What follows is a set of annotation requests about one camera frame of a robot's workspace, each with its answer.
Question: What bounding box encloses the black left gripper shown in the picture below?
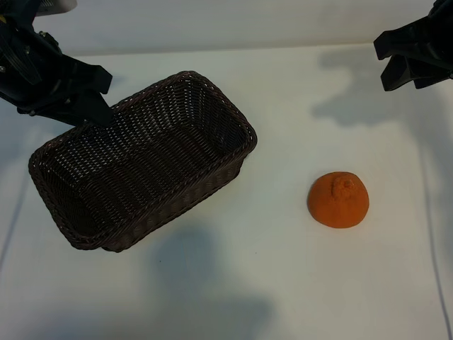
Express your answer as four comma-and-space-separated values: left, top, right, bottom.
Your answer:
0, 13, 114, 127

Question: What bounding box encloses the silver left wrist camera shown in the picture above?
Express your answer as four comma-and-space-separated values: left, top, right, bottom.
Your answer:
37, 0, 78, 15

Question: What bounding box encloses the dark brown wicker basket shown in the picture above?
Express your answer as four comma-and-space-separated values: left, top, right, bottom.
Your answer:
28, 70, 258, 253

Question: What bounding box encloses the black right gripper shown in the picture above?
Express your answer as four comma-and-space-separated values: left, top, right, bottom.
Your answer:
374, 0, 453, 92

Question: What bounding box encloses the orange fruit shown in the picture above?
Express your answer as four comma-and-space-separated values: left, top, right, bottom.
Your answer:
306, 171, 370, 230

